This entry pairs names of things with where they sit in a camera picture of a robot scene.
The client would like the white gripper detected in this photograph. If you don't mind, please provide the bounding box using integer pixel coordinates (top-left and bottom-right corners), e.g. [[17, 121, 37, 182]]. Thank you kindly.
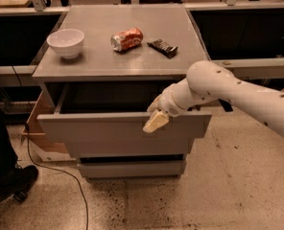
[[143, 85, 186, 133]]

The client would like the grey top drawer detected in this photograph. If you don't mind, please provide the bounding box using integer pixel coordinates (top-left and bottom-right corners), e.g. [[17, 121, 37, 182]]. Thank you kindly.
[[37, 81, 211, 143]]

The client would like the grey drawer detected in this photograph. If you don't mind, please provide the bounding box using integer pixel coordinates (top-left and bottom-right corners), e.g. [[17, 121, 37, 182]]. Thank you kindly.
[[37, 81, 211, 143], [65, 138, 194, 158], [78, 160, 186, 178]]

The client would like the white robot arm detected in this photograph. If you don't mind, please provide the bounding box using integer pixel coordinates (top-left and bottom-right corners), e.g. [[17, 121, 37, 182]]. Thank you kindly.
[[143, 60, 284, 137]]

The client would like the grey middle drawer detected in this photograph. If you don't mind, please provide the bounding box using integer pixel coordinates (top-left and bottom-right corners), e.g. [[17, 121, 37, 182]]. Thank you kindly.
[[65, 138, 194, 158]]

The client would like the grey drawer cabinet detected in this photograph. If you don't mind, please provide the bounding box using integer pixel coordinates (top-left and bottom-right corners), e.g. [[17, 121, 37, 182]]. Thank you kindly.
[[33, 5, 211, 178]]

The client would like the grey bottom drawer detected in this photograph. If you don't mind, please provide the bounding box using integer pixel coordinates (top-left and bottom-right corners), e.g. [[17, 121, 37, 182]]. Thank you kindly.
[[78, 160, 186, 178]]

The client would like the open cardboard box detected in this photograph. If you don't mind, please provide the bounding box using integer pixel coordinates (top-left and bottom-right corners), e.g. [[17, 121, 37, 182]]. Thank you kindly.
[[22, 94, 72, 162]]

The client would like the dark snack bar wrapper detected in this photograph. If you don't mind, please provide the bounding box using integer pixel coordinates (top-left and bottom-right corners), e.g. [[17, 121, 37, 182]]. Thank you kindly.
[[148, 39, 178, 58]]

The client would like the crushed orange soda can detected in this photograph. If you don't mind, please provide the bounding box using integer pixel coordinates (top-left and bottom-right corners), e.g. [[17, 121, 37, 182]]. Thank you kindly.
[[110, 28, 144, 52]]

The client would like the white ceramic bowl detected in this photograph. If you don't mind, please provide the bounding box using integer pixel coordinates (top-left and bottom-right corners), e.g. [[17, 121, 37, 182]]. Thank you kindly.
[[47, 29, 84, 58]]

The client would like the person's leg black shoe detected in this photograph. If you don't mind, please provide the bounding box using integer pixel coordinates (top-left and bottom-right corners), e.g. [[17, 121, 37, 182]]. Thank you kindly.
[[0, 110, 38, 201]]

